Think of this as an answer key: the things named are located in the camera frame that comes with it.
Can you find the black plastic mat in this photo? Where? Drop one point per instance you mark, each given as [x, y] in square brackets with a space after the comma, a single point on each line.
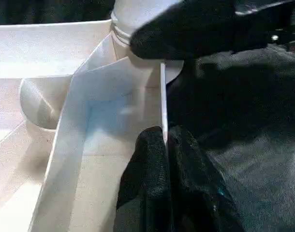
[246, 157]

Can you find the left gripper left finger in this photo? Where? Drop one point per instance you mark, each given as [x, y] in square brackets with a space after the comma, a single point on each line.
[147, 181]

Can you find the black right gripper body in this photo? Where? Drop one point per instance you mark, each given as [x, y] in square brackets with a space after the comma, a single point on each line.
[283, 29]

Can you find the white plastic table top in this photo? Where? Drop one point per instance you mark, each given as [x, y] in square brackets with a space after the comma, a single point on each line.
[89, 120]

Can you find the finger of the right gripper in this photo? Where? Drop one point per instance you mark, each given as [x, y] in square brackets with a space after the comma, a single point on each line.
[191, 33]

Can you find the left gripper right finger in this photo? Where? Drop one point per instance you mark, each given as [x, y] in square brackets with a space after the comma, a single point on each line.
[198, 193]

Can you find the white plastic table leg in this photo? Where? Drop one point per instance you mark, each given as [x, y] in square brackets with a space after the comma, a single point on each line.
[133, 14]

